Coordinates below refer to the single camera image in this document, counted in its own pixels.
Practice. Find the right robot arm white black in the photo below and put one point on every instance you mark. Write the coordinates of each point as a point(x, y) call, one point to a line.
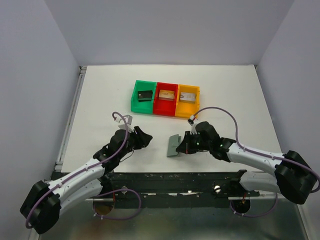
point(284, 173)

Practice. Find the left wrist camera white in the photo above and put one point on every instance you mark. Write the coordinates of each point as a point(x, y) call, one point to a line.
point(125, 121)

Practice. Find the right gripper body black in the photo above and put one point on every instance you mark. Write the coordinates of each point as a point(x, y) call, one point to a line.
point(195, 143)

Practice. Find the red plastic bin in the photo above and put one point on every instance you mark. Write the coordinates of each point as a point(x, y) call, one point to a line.
point(162, 107)

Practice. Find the sage green card holder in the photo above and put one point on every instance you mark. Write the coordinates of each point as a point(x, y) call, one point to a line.
point(173, 142)

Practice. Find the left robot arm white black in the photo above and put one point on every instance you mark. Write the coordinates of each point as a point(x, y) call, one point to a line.
point(46, 201)

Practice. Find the tan card stack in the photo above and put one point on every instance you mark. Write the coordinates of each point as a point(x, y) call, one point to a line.
point(167, 95)

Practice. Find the green plastic bin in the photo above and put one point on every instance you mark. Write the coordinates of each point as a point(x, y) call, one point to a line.
point(142, 107)

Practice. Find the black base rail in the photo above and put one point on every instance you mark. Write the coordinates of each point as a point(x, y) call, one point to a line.
point(164, 190)

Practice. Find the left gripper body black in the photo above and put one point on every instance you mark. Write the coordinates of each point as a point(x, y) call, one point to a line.
point(135, 142)

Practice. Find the aluminium frame rail left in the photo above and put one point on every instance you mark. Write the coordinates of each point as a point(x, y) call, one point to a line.
point(63, 147)

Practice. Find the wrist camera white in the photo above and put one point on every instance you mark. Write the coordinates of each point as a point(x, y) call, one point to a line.
point(125, 121)
point(193, 121)

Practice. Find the black card stack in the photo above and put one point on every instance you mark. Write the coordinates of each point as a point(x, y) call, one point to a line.
point(144, 95)

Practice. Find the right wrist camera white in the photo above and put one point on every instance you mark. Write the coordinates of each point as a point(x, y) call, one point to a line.
point(193, 121)

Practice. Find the yellow plastic bin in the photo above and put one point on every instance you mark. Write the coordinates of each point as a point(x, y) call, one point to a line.
point(183, 109)

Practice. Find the silver card stack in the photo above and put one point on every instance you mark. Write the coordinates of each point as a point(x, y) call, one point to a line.
point(187, 97)

